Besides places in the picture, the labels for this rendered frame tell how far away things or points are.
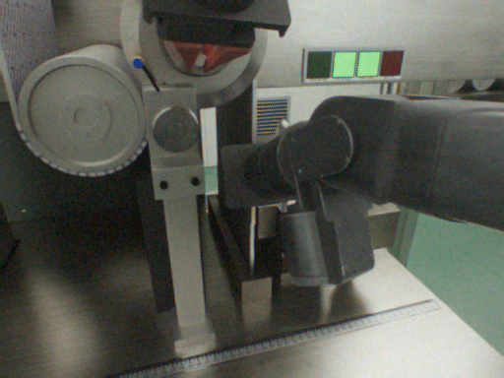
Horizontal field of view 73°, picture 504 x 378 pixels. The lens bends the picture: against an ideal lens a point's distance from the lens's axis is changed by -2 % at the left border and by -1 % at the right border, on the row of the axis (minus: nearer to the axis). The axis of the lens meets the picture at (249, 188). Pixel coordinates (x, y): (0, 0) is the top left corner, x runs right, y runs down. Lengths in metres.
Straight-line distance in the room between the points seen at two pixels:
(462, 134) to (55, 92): 0.35
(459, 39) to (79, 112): 0.85
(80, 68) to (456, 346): 0.53
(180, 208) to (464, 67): 0.83
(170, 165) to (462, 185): 0.25
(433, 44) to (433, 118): 0.78
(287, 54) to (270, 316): 0.51
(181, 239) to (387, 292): 0.32
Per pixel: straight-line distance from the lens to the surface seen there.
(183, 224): 0.39
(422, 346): 0.51
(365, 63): 0.84
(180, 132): 0.30
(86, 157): 0.41
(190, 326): 0.48
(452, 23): 0.98
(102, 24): 0.71
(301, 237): 0.27
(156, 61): 0.37
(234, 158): 0.36
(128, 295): 0.56
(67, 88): 0.39
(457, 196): 0.19
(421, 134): 0.19
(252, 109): 0.41
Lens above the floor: 1.26
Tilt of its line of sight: 25 degrees down
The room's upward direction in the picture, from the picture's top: straight up
